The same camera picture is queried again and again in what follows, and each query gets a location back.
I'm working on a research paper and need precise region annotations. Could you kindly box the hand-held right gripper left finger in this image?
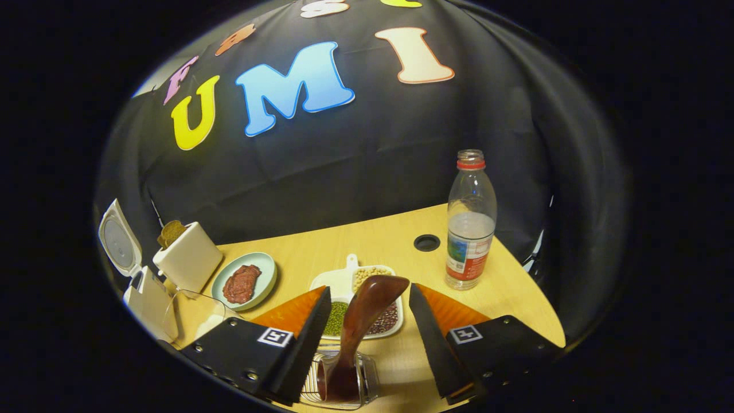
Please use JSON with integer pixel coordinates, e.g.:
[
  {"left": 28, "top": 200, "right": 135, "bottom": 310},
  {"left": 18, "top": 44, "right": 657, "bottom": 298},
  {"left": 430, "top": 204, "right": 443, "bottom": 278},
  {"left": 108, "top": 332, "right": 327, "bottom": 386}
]
[{"left": 181, "top": 286, "right": 333, "bottom": 407}]

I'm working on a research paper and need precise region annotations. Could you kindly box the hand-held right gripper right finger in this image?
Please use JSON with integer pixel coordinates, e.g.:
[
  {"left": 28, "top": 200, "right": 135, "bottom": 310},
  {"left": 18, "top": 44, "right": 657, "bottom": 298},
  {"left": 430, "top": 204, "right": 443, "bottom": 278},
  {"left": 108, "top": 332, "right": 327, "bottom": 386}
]
[{"left": 408, "top": 282, "right": 566, "bottom": 406}]

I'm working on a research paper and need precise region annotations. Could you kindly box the wooden spoon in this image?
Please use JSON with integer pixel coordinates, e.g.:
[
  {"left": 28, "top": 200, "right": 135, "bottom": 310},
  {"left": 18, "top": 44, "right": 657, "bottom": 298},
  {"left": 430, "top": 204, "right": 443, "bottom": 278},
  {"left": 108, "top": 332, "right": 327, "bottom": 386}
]
[{"left": 317, "top": 274, "right": 411, "bottom": 402}]

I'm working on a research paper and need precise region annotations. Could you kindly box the white rice cooker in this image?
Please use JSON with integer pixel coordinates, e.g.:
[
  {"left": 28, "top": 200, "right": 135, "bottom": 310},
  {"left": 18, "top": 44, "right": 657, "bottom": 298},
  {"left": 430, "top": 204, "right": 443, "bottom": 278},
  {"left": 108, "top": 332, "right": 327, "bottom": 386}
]
[{"left": 97, "top": 198, "right": 179, "bottom": 344}]

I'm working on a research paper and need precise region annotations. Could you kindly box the white divided bean dish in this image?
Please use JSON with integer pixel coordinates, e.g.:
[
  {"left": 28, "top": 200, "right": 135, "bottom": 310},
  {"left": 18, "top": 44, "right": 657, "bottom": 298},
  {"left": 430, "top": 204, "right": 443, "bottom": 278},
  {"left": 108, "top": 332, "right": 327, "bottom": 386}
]
[{"left": 310, "top": 254, "right": 405, "bottom": 340}]

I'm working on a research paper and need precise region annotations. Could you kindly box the light blue plate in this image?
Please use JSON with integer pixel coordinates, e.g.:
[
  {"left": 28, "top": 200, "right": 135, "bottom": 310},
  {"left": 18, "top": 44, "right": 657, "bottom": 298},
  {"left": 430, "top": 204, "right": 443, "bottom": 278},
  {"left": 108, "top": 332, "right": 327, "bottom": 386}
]
[{"left": 211, "top": 252, "right": 278, "bottom": 312}]

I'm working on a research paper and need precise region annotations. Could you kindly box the brown meat slice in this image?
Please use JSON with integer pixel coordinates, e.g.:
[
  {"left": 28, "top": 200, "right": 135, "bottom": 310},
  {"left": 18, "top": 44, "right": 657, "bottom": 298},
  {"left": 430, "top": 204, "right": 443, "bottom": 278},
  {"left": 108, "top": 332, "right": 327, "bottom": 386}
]
[
  {"left": 222, "top": 270, "right": 245, "bottom": 305},
  {"left": 237, "top": 264, "right": 263, "bottom": 300}
]

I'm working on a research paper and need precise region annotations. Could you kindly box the clear plastic water bottle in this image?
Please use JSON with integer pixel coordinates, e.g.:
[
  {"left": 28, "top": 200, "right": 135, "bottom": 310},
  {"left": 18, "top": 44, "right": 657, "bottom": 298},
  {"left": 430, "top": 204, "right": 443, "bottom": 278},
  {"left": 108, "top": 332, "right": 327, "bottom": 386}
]
[{"left": 445, "top": 149, "right": 498, "bottom": 290}]

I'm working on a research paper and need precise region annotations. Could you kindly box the white toaster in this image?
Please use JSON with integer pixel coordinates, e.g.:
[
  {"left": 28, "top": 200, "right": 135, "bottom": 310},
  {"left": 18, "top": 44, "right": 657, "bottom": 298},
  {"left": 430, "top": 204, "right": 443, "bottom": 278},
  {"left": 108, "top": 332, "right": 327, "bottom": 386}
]
[{"left": 153, "top": 221, "right": 224, "bottom": 294}]

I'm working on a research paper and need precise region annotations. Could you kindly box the black backdrop cloth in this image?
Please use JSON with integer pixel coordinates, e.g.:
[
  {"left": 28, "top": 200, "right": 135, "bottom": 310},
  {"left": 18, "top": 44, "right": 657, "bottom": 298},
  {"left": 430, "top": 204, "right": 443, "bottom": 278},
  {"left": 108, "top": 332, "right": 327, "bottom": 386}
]
[{"left": 95, "top": 0, "right": 631, "bottom": 345}]

